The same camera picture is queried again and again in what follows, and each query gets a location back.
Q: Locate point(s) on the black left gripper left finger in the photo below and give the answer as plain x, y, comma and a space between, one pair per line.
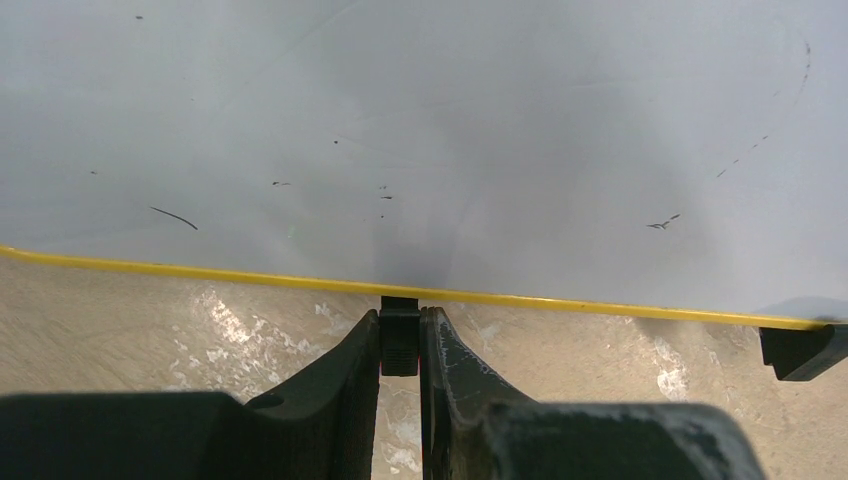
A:
318, 424

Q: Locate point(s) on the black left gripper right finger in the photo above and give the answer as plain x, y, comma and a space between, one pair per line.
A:
476, 425

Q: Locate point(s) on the yellow framed whiteboard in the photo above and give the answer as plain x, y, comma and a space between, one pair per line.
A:
671, 159

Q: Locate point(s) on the black metal whiteboard stand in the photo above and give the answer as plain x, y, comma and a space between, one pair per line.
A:
409, 342

